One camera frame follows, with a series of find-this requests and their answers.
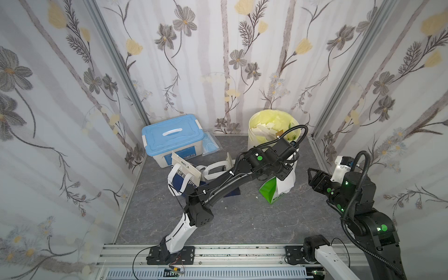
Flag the green white paper bag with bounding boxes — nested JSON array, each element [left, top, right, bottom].
[[259, 152, 299, 204]]

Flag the navy paper bag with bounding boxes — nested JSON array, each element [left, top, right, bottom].
[[168, 166, 198, 197], [196, 153, 235, 185]]

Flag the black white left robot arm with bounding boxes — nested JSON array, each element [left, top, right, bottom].
[[147, 125, 309, 265]]

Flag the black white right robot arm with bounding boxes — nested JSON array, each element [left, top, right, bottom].
[[307, 150, 406, 280]]

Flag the torn paper pieces in bin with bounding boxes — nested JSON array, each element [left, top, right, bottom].
[[249, 122, 284, 141]]

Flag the cream round trash bin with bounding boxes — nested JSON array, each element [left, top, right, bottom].
[[247, 109, 302, 165]]

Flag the yellow-green bin liner bag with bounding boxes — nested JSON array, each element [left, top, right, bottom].
[[248, 109, 302, 148]]

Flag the clear blue plastic pouch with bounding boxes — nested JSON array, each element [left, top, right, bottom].
[[203, 131, 222, 156]]

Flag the white receipt left bag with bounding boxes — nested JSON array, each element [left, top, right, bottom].
[[171, 152, 202, 186]]

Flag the blue lidded storage box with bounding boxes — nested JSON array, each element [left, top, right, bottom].
[[141, 114, 205, 168]]

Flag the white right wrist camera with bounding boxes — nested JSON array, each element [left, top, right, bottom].
[[331, 156, 354, 184]]

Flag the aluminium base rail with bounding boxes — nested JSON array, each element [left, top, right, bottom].
[[94, 243, 382, 280]]

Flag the white slotted cable duct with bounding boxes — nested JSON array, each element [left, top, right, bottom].
[[103, 267, 313, 280]]

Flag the right aluminium frame post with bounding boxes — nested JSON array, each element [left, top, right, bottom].
[[309, 0, 398, 140]]

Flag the aluminium frame post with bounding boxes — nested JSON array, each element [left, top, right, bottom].
[[309, 0, 398, 140], [84, 0, 150, 126]]

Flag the left aluminium frame post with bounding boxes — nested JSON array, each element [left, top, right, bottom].
[[84, 0, 150, 126]]

